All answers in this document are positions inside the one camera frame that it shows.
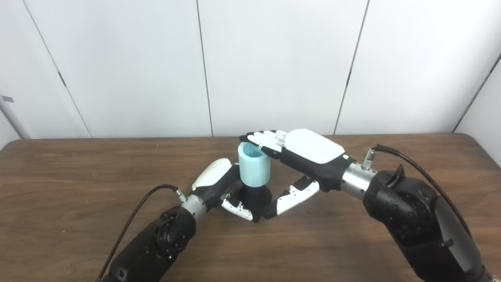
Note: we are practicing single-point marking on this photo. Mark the left white-black robot hand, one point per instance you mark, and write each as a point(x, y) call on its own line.
point(215, 180)

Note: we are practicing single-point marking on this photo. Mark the right white-black robot hand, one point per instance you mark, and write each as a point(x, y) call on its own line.
point(313, 152)

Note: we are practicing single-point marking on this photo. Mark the small grey label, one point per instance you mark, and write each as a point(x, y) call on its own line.
point(8, 99)

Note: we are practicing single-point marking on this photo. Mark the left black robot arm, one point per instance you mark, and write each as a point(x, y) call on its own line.
point(156, 243)

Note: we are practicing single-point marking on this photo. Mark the black nozzle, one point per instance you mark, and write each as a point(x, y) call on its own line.
point(254, 197)

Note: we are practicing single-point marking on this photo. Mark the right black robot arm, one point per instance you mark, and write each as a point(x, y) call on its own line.
point(422, 223)

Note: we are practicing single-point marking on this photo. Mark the white wall corner post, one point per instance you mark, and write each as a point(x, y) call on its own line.
point(11, 117)

